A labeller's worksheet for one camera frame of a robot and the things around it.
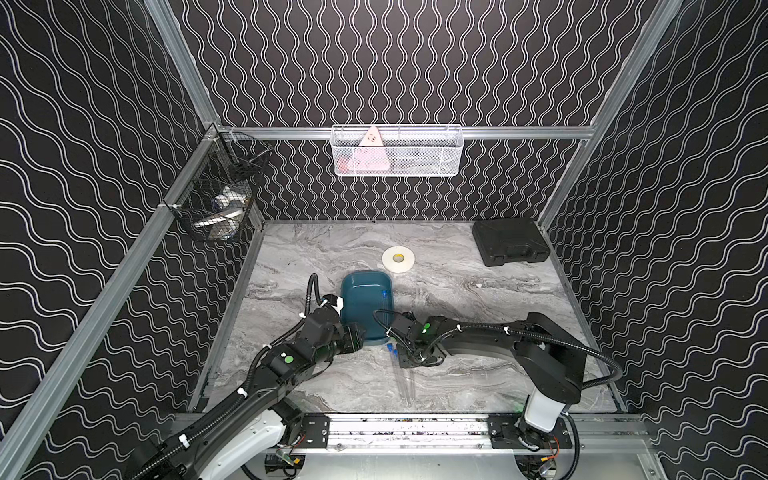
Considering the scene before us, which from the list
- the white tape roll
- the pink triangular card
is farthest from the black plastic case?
the pink triangular card

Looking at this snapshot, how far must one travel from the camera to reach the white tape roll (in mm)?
1088

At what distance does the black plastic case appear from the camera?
1.06 metres

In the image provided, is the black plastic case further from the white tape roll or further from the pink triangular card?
the pink triangular card

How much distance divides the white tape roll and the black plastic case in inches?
10.7
